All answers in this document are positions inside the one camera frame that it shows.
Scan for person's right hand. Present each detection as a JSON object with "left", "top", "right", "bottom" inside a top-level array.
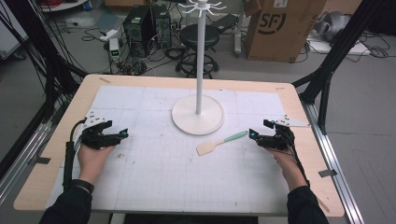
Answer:
[{"left": 267, "top": 147, "right": 309, "bottom": 191}]

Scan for large cardboard box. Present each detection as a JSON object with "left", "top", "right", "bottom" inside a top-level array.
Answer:
[{"left": 244, "top": 0, "right": 328, "bottom": 63}]

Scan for black wristband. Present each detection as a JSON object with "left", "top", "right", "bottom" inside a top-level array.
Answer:
[{"left": 72, "top": 178, "right": 95, "bottom": 195}]

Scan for grey bag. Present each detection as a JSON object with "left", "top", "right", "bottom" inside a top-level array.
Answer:
[{"left": 313, "top": 10, "right": 352, "bottom": 42}]

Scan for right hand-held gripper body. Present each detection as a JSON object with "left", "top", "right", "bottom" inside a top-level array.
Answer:
[{"left": 256, "top": 115, "right": 311, "bottom": 151}]

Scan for black round stool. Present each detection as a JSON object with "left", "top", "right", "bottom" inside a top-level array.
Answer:
[{"left": 175, "top": 23, "right": 220, "bottom": 79}]

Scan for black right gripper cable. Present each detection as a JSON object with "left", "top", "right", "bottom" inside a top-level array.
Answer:
[{"left": 288, "top": 136, "right": 312, "bottom": 188}]

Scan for white flat board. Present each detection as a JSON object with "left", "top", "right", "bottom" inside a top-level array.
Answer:
[{"left": 305, "top": 38, "right": 372, "bottom": 57}]

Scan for black floor cable bundle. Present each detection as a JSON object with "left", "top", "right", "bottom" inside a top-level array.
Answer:
[{"left": 357, "top": 32, "right": 390, "bottom": 59}]

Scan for white power strip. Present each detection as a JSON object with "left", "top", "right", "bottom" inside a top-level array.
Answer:
[{"left": 99, "top": 29, "right": 119, "bottom": 42}]

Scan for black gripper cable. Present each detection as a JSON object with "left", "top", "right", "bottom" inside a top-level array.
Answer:
[
  {"left": 288, "top": 136, "right": 312, "bottom": 188},
  {"left": 63, "top": 118, "right": 88, "bottom": 191}
]

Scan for black flat device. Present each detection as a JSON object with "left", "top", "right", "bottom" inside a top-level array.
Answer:
[{"left": 214, "top": 13, "right": 239, "bottom": 34}]

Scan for white round table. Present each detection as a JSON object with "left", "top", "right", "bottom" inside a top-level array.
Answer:
[{"left": 39, "top": 0, "right": 90, "bottom": 13}]

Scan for white grid mat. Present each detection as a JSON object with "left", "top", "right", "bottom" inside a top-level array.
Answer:
[{"left": 45, "top": 85, "right": 292, "bottom": 215}]

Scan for white stand post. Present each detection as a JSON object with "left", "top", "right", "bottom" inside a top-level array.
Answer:
[{"left": 233, "top": 0, "right": 248, "bottom": 59}]

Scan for aluminium rail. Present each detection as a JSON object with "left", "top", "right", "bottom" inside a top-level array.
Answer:
[
  {"left": 0, "top": 120, "right": 53, "bottom": 203},
  {"left": 302, "top": 102, "right": 366, "bottom": 224}
]

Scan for slim black computer tower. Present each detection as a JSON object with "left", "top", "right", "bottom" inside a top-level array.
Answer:
[{"left": 150, "top": 3, "right": 173, "bottom": 49}]

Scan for black frame struts with cables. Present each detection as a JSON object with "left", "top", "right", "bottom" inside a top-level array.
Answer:
[{"left": 0, "top": 0, "right": 89, "bottom": 125}]

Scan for person's left hand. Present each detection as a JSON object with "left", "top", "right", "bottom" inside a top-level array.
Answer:
[{"left": 76, "top": 143, "right": 116, "bottom": 185}]

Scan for power supply with green display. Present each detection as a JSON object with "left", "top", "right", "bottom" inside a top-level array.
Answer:
[{"left": 108, "top": 37, "right": 121, "bottom": 63}]

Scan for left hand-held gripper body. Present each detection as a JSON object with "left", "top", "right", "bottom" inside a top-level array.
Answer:
[{"left": 78, "top": 110, "right": 122, "bottom": 150}]

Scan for large black computer tower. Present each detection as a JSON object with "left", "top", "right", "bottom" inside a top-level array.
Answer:
[{"left": 122, "top": 5, "right": 156, "bottom": 59}]

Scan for beige spatula with green handle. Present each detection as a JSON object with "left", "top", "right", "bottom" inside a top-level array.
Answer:
[{"left": 195, "top": 130, "right": 249, "bottom": 157}]

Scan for white hook rack stand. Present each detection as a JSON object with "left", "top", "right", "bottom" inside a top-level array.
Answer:
[{"left": 171, "top": 0, "right": 228, "bottom": 136}]

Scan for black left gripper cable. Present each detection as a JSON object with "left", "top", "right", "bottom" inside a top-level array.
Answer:
[{"left": 63, "top": 118, "right": 88, "bottom": 191}]

